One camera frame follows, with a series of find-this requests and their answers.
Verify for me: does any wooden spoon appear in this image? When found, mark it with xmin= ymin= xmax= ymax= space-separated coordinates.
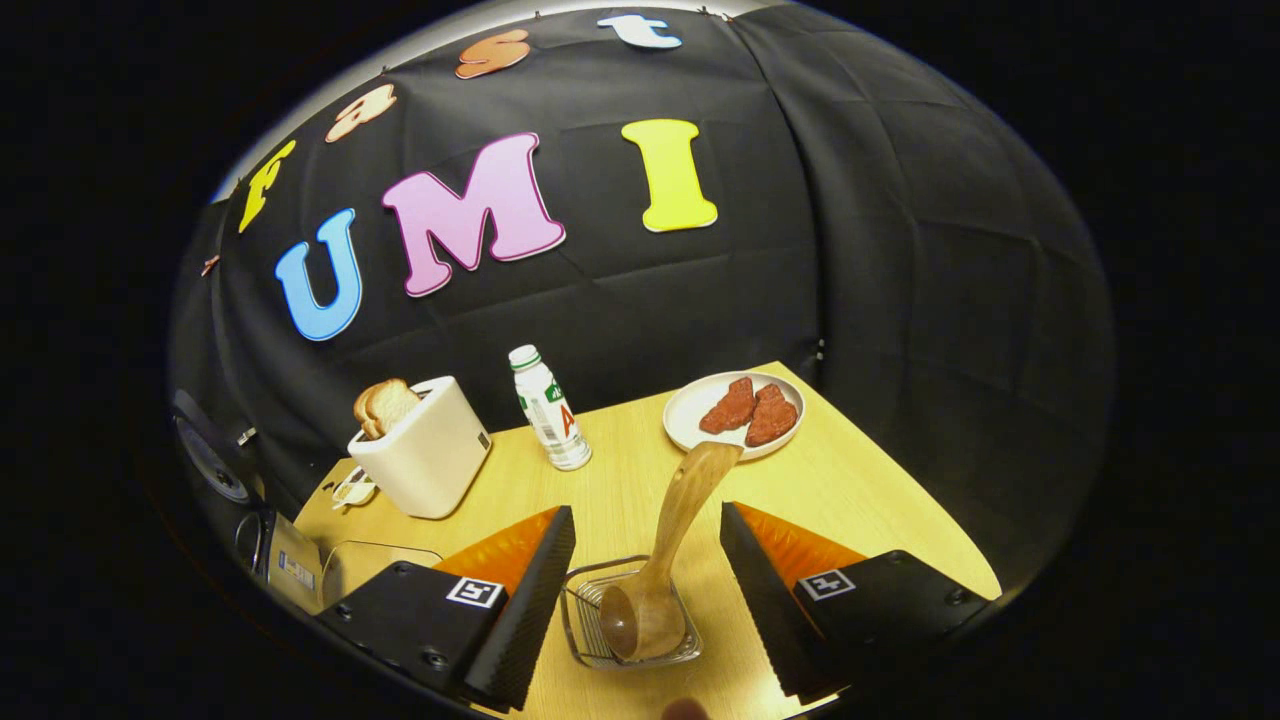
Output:
xmin=598 ymin=441 xmax=744 ymax=663

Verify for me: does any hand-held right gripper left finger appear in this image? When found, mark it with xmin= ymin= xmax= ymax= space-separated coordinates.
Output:
xmin=315 ymin=505 xmax=578 ymax=713

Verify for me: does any white milk bottle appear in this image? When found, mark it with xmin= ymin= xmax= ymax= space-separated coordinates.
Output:
xmin=508 ymin=344 xmax=593 ymax=472

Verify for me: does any white plate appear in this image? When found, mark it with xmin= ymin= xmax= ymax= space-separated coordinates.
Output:
xmin=663 ymin=371 xmax=806 ymax=461

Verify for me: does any black backdrop cloth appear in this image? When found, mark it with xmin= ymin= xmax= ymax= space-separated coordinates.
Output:
xmin=168 ymin=5 xmax=1116 ymax=591

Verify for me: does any toasted bread slice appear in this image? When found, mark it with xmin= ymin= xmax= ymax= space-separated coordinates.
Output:
xmin=368 ymin=378 xmax=423 ymax=433
xmin=352 ymin=383 xmax=393 ymax=441

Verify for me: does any white toaster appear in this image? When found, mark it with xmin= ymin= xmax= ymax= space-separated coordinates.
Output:
xmin=347 ymin=376 xmax=493 ymax=520

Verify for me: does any clear chopstick holder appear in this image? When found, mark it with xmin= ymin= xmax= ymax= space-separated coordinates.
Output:
xmin=560 ymin=556 xmax=704 ymax=670

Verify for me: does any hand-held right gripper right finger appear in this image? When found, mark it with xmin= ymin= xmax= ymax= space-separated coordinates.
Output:
xmin=719 ymin=501 xmax=1001 ymax=703

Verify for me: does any clear plastic box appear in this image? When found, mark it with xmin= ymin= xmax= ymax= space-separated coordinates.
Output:
xmin=320 ymin=540 xmax=444 ymax=611

